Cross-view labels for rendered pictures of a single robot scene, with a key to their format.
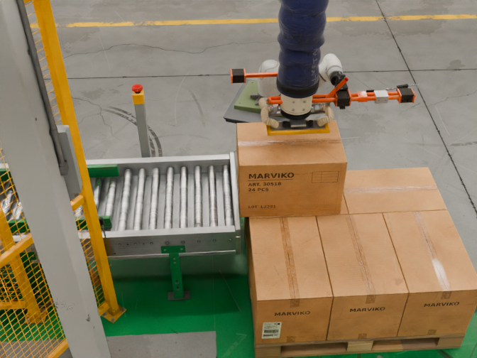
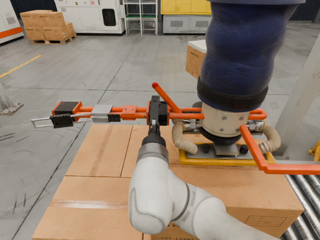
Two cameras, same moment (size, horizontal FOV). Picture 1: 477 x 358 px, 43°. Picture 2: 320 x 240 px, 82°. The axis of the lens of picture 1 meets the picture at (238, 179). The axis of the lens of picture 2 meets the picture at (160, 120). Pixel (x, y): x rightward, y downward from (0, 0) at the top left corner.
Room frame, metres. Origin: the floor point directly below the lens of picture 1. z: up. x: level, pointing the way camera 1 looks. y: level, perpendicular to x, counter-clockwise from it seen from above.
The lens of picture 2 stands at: (3.34, -0.51, 1.63)
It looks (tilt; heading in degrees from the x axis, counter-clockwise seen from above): 36 degrees down; 185
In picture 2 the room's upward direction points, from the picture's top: straight up
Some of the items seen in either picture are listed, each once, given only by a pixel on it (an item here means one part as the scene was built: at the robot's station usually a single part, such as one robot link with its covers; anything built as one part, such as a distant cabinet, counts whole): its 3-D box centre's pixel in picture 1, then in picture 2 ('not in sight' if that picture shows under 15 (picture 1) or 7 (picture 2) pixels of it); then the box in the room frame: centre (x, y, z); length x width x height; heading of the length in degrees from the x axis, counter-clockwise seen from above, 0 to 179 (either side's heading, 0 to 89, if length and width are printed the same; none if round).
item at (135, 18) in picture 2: not in sight; (142, 25); (-4.73, -1.93, 0.32); 1.25 x 0.52 x 0.63; 92
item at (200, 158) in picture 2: not in sight; (224, 151); (2.83, -0.31, 1.13); 0.34 x 0.10 x 0.05; 94
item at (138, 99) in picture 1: (146, 154); not in sight; (3.18, 0.63, 0.50); 0.07 x 0.07 x 1.00; 3
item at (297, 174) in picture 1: (287, 167); (208, 189); (2.74, -0.30, 0.74); 0.60 x 0.40 x 0.40; 92
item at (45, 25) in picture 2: not in sight; (50, 26); (-3.32, -4.89, 0.45); 1.21 x 1.03 x 0.91; 92
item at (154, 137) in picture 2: (338, 82); (154, 141); (2.91, -0.56, 1.24); 0.09 x 0.07 x 0.08; 4
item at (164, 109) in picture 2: (341, 97); (158, 113); (2.75, -0.57, 1.24); 0.10 x 0.08 x 0.06; 4
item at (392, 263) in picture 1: (348, 248); (150, 182); (2.45, -0.66, 0.34); 1.20 x 1.00 x 0.40; 93
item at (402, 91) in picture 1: (405, 95); (68, 111); (2.77, -0.92, 1.24); 0.08 x 0.07 x 0.05; 94
